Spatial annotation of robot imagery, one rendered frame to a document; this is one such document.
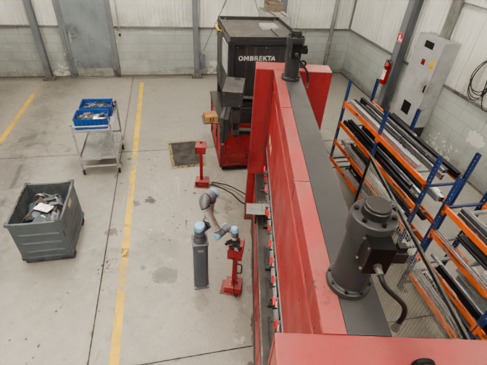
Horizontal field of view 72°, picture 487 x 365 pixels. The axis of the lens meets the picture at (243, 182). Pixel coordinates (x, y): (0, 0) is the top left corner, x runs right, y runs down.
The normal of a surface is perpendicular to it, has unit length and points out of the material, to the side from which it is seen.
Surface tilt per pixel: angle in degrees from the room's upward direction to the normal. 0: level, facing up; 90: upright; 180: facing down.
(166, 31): 90
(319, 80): 90
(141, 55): 90
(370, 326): 0
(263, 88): 90
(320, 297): 0
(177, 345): 0
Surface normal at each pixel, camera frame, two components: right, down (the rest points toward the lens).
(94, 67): 0.19, 0.61
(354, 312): 0.06, -0.79
